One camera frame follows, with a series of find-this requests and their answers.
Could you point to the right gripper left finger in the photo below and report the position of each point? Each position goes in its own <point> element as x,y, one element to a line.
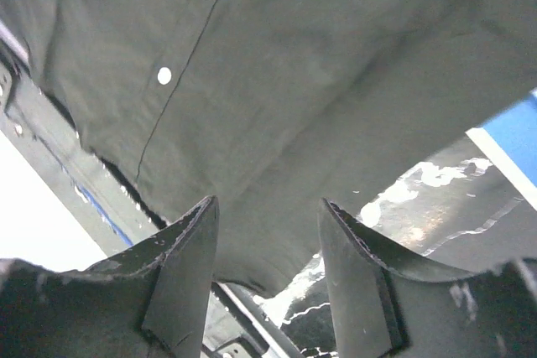
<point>147,301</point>

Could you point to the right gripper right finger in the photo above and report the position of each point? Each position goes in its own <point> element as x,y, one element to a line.
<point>388,301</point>

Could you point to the black button shirt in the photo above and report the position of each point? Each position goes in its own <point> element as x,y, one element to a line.
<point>272,105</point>

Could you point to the blue patterned placemat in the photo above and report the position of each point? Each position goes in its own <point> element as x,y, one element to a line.
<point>509,141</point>

